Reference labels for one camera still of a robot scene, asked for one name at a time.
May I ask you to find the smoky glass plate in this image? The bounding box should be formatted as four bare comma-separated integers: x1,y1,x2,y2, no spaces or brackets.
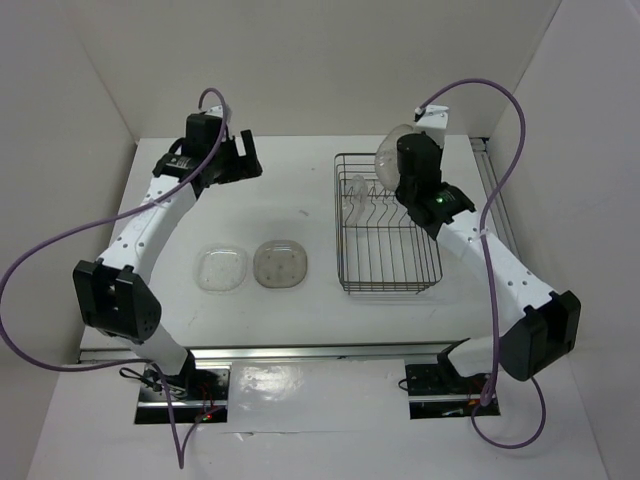
374,124,414,192
253,240,308,289

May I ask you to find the clear glass plate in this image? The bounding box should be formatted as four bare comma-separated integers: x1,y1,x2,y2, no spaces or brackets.
193,244,248,293
342,174,368,227

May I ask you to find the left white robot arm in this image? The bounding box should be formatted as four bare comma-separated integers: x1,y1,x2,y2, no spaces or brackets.
72,113,263,399

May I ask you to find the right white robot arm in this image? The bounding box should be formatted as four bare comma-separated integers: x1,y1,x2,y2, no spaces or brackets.
395,133,581,392

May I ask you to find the grey wire dish rack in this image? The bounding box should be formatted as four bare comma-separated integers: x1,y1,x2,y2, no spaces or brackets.
334,153,443,296

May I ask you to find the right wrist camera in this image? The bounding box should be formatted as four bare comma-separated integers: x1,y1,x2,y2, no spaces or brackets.
414,104,449,148

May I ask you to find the aluminium rail front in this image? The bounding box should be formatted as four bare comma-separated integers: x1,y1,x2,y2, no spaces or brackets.
78,339,466,365

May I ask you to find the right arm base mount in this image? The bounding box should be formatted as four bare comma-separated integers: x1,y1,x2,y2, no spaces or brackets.
397,341,500,420

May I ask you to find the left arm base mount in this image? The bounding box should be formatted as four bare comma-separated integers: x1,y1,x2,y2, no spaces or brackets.
119,362,232,426

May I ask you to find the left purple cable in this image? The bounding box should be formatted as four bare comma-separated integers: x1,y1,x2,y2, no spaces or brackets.
0,88,236,470

